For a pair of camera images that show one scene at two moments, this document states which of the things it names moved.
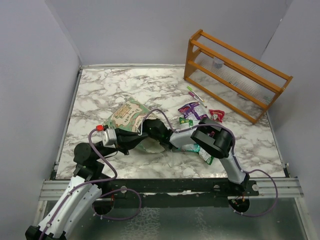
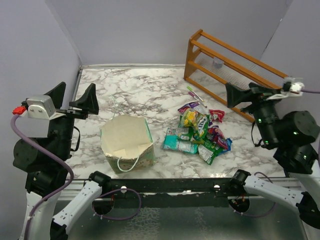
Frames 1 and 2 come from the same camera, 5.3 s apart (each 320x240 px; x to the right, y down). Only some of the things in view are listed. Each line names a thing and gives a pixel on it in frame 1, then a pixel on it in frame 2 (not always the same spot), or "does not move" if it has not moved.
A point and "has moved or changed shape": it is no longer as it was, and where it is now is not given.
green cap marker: x=191 y=89 does not move
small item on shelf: x=217 y=64 does not move
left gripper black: x=126 y=140 -> x=88 y=102
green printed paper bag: x=131 y=114 has moved or changed shape
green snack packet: x=186 y=121 has moved or changed shape
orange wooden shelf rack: x=248 y=85 does not move
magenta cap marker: x=193 y=95 does not move
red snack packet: x=216 y=115 does not move
